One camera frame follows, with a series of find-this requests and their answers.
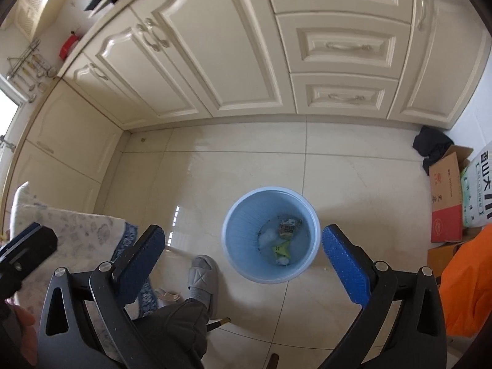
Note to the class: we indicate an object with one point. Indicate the orange plastic bag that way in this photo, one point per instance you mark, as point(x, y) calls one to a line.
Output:
point(469, 288)

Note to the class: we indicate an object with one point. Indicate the black cloth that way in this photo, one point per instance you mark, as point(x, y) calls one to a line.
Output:
point(432, 144)

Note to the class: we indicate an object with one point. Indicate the beige kitchen countertop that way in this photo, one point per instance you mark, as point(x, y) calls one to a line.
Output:
point(36, 109)

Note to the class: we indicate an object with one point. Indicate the cream cabinet door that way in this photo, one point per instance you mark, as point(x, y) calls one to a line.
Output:
point(57, 180)
point(215, 46)
point(69, 130)
point(100, 92)
point(127, 63)
point(446, 46)

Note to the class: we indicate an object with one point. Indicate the red brown cardboard box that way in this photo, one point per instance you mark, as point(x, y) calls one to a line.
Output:
point(446, 200)

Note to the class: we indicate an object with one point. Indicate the blue plastic bin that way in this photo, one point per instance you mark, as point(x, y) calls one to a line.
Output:
point(242, 219)

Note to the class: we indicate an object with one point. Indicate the round table floral cloth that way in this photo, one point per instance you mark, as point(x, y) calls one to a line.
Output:
point(69, 223)

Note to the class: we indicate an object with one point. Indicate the grey slipper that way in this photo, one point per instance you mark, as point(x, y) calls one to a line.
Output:
point(201, 276)

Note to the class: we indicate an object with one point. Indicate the white framed window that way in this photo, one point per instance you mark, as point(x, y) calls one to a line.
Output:
point(7, 100)

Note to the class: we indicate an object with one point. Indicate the cream lattice wall cabinet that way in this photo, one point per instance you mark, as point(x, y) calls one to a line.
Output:
point(32, 4)

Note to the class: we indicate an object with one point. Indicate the beige slipper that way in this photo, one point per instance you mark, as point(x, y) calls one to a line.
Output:
point(167, 296)

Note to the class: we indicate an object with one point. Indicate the yellow green wrapper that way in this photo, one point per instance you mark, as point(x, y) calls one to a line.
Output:
point(280, 249)

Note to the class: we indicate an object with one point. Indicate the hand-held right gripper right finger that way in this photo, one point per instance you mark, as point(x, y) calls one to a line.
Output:
point(346, 261)

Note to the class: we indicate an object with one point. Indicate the dark leg with gold tip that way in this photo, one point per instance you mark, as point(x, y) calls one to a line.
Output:
point(219, 322)

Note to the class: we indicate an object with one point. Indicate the row of hanging metal utensils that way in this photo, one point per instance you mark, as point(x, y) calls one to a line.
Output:
point(27, 69)

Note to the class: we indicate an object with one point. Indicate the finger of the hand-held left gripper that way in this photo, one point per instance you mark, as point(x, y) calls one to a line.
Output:
point(27, 251)

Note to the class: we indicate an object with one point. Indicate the red pot lid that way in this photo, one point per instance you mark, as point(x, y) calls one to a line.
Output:
point(69, 46)

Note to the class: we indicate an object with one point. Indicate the small printed carton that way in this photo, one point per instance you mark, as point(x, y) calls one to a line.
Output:
point(288, 230)

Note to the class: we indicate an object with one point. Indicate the person's left hand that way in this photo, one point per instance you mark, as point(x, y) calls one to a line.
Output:
point(29, 334)

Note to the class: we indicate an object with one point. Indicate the plain brown cardboard box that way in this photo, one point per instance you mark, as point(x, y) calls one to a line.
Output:
point(442, 255)

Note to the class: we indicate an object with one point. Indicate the person's grey trouser leg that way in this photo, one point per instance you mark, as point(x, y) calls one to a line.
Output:
point(173, 326)

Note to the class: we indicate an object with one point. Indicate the white crumpled tissue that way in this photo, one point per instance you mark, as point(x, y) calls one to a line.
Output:
point(268, 237)

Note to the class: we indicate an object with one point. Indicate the small white scrap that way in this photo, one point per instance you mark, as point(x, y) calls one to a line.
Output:
point(283, 261)

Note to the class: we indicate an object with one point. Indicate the white green printed sack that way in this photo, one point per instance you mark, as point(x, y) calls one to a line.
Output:
point(478, 192)

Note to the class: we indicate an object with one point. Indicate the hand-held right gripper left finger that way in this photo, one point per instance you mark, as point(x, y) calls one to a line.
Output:
point(144, 261)

